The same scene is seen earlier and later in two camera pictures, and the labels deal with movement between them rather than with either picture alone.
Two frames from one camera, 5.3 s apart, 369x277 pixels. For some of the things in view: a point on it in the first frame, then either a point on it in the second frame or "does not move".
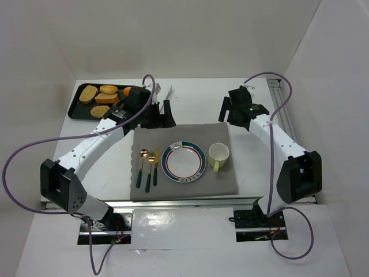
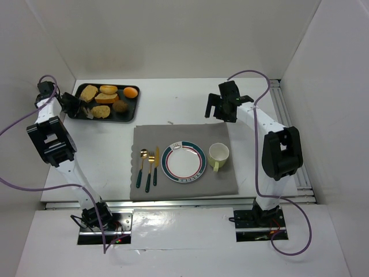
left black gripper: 158,118 -> 76,105
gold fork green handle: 151,158 does not move
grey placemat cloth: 149,181 does not move
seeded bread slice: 88,93 does not move
